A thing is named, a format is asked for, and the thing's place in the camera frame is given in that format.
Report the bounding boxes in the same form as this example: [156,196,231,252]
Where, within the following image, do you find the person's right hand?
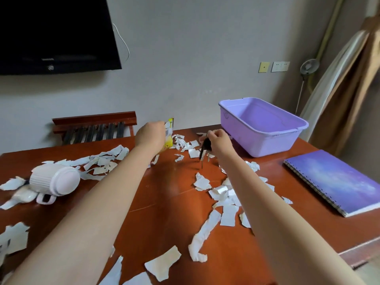
[199,129,235,159]

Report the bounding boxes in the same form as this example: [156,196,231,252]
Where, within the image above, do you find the person's left hand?
[134,121,167,155]

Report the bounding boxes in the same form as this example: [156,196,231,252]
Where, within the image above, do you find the bunch of keys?
[198,138,213,169]

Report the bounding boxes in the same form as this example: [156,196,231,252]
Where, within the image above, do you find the yellow snack packet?
[162,118,175,152]

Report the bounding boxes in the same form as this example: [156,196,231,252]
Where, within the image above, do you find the purple plastic basket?
[218,97,310,158]

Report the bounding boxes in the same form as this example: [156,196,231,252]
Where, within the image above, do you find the white paper scraps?
[0,133,294,285]

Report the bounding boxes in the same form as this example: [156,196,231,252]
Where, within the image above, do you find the purple spiral notebook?
[283,150,380,218]

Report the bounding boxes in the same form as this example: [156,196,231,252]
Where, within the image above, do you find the white earbuds case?
[10,186,38,205]

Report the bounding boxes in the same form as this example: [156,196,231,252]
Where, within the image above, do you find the person's left forearm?
[6,145,161,285]

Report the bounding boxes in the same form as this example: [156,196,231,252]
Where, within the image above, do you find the person's right forearm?
[221,151,367,285]

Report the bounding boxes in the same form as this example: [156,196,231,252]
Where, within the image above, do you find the brown wooden desk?
[0,124,380,285]

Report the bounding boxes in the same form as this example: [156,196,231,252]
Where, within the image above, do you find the standing floor fan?
[294,58,320,116]

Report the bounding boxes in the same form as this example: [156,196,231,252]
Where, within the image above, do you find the white sheer curtain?
[300,29,369,143]

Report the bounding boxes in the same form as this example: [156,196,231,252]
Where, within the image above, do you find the brown curtain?
[308,14,380,158]

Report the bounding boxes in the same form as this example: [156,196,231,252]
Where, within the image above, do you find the white television cable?
[112,23,131,61]

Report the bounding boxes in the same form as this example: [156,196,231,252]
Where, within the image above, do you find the black wall television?
[0,0,123,76]

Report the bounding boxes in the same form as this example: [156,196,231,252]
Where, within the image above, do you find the yellowish wall pipe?
[307,0,346,94]

